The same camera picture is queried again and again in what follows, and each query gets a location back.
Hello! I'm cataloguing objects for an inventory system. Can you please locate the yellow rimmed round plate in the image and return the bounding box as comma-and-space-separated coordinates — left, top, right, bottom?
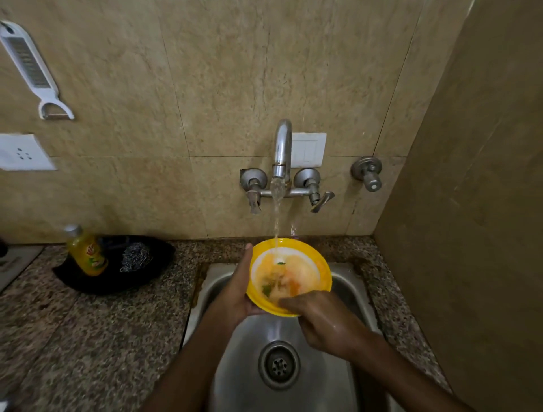
245, 238, 333, 318

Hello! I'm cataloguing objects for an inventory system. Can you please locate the white wall socket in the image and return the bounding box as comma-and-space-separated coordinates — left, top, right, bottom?
0, 134, 58, 172

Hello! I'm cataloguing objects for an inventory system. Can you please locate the white switch plate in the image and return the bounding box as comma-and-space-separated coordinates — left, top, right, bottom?
290, 132, 327, 169

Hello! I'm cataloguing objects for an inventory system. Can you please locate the stainless steel sink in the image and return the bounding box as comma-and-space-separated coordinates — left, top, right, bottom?
182, 261, 406, 412

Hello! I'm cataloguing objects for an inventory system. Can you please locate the person's right hand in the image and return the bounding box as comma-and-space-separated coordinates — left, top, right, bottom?
278, 290, 372, 361

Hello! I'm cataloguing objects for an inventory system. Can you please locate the grey drain mat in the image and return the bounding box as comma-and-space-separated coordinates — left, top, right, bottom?
0, 245, 45, 294

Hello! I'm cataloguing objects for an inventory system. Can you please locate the chrome wall faucet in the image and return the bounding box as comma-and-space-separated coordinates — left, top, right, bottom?
239, 118, 336, 215

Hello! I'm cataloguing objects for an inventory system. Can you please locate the person's right forearm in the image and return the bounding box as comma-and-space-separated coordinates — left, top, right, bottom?
352, 329, 478, 412

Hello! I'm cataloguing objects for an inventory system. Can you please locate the person's left forearm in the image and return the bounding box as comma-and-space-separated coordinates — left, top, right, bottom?
140, 312, 240, 412

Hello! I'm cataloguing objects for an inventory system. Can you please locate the person's left hand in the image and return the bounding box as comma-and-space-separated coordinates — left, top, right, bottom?
214, 243, 267, 330

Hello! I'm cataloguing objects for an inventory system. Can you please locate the steel wool scrubber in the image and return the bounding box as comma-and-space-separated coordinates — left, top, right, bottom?
119, 242, 153, 273

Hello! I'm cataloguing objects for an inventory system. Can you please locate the white grater peeler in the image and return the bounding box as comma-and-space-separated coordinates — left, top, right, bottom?
0, 20, 75, 121

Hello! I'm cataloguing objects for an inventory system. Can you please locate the metal sink drain strainer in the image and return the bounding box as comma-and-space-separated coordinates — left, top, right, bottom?
258, 340, 301, 391

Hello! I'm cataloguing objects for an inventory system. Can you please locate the black oval tray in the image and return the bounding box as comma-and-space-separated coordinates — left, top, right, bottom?
52, 235, 176, 296

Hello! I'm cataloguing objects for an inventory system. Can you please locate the chrome wall tap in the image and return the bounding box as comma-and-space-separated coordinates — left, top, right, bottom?
350, 156, 383, 192

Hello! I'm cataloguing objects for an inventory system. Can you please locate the yellow dish soap bottle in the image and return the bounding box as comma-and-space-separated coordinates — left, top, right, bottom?
64, 224, 109, 277

